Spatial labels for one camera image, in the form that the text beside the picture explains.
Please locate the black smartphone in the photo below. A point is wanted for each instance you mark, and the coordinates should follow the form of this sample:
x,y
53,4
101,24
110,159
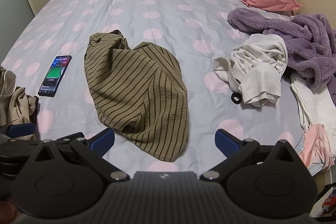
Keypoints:
x,y
55,75

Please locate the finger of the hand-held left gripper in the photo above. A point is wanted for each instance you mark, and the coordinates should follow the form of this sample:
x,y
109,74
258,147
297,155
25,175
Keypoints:
x,y
21,130

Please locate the white shirt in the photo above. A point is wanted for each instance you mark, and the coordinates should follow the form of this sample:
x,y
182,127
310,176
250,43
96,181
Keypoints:
x,y
257,71

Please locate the pink garment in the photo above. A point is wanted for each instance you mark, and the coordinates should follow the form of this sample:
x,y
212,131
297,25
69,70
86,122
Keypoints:
x,y
319,146

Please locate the beige clothes pile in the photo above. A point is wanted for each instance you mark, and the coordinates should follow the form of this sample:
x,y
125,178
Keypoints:
x,y
15,103

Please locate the olive striped pants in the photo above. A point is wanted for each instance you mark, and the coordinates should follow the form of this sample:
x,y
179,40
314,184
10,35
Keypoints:
x,y
136,90

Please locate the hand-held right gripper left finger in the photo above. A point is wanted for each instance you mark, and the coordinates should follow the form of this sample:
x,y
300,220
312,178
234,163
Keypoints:
x,y
101,141

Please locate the purple fleece robe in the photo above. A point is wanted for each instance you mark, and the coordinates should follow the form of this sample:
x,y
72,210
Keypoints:
x,y
309,43

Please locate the small red object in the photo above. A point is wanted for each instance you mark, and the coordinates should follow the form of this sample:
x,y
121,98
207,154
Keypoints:
x,y
329,204

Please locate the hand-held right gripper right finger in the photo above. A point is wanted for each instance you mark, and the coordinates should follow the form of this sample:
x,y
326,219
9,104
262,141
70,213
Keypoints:
x,y
226,141

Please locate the polka dot bed sheet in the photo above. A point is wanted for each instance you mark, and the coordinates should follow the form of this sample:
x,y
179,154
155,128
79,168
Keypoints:
x,y
162,8

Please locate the white folded cloth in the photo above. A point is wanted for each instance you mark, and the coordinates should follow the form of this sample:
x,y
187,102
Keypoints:
x,y
312,100

